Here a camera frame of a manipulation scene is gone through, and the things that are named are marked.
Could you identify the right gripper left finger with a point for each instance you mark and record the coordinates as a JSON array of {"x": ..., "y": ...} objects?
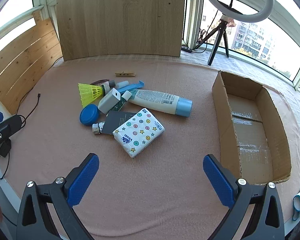
[{"x": 34, "y": 218}]

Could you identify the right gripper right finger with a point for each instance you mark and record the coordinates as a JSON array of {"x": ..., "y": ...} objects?
[{"x": 266, "y": 220}]

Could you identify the blue round lid container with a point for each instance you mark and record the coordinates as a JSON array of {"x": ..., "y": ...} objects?
[{"x": 89, "y": 115}]

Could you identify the yellow shuttlecock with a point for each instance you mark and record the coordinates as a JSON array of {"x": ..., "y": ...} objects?
[{"x": 89, "y": 93}]

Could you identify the patterned white lighter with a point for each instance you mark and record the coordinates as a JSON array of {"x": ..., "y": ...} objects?
[{"x": 97, "y": 128}]

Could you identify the black card box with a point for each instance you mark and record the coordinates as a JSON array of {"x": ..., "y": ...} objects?
[{"x": 114, "y": 120}]

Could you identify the pink bottle grey cap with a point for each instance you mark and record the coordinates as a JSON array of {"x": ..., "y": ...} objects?
[{"x": 107, "y": 86}]

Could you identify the white power adapter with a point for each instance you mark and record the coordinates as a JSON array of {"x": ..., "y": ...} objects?
[{"x": 109, "y": 101}]

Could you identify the small white cap piece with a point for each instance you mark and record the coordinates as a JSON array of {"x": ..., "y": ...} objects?
[{"x": 121, "y": 84}]

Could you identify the tissue pack with dots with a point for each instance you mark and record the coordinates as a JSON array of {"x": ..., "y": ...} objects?
[{"x": 138, "y": 132}]

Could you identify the green glitter tube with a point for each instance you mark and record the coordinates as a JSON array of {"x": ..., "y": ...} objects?
[{"x": 124, "y": 98}]

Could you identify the wooden clothespin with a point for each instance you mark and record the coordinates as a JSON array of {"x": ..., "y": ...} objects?
[{"x": 129, "y": 74}]

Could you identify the blue phone stand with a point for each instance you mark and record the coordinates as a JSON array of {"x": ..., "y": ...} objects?
[{"x": 131, "y": 87}]

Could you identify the white lotion bottle blue cap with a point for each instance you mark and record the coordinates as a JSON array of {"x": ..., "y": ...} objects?
[{"x": 162, "y": 102}]

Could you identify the pine slatted headboard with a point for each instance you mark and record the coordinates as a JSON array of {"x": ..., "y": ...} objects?
[{"x": 25, "y": 60}]

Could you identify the cardboard box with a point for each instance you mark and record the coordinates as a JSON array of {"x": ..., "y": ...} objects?
[{"x": 253, "y": 141}]

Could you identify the large wooden board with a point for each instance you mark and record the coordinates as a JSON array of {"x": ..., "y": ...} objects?
[{"x": 109, "y": 27}]

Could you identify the black power strip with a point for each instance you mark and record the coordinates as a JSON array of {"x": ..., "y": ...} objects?
[{"x": 186, "y": 49}]

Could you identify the black tripod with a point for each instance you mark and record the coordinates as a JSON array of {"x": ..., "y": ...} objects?
[{"x": 221, "y": 33}]

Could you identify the white ring light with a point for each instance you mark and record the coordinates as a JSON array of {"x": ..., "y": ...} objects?
[{"x": 260, "y": 16}]

